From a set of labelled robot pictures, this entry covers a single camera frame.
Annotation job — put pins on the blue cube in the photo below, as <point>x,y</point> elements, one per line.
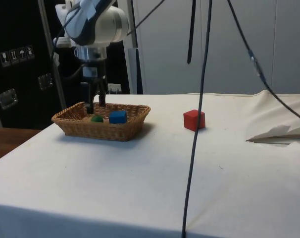
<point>117,117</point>

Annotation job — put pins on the black cabinet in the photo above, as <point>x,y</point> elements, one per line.
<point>21,86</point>

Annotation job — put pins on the brown wicker basket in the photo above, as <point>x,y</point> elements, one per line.
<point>100,131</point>

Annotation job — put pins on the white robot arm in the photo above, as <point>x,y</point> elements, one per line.
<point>110,24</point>

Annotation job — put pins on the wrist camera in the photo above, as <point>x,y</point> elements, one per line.
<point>63,42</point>

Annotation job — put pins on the red cube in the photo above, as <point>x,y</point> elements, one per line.
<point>193,120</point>

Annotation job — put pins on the pale locker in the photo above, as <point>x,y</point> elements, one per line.
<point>169,49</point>
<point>291,49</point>

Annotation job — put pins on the green ball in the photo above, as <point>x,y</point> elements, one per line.
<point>97,119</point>

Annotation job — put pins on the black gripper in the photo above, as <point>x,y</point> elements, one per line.
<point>94,70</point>

